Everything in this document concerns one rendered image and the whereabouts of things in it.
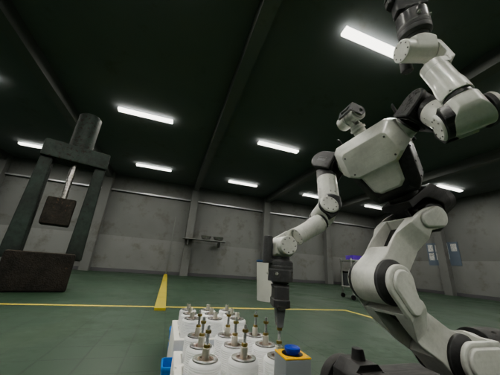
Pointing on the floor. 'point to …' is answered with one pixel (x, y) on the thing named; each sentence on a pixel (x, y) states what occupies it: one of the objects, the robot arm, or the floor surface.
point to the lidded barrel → (264, 291)
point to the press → (53, 213)
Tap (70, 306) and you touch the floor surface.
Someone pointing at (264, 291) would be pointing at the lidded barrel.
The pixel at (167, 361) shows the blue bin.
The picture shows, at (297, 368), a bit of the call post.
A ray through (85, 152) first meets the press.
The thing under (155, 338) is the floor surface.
